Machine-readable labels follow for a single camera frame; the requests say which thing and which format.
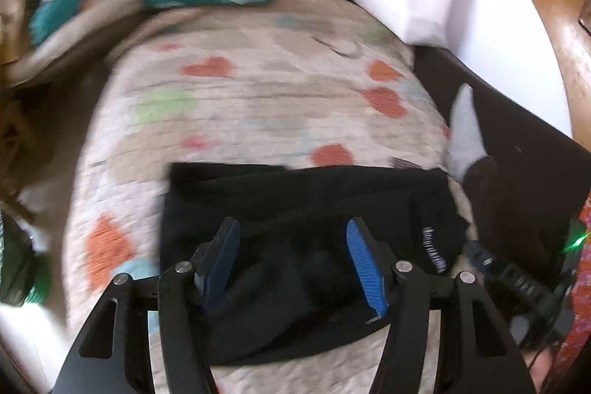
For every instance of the patterned quilted bedspread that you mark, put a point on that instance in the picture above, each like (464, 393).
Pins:
(296, 84)

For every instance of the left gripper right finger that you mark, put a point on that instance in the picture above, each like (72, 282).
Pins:
(477, 353)

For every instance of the brown trouser leg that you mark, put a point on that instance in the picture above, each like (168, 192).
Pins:
(528, 225)

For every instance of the green mesh waste basket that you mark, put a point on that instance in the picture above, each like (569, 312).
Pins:
(25, 274)

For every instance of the beige lounge cushion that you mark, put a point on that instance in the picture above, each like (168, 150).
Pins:
(85, 38)

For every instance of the teal folded cloth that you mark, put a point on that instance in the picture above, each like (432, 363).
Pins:
(50, 16)

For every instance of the black pants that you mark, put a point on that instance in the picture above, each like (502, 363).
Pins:
(293, 290)

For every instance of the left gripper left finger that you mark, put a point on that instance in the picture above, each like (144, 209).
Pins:
(111, 351)

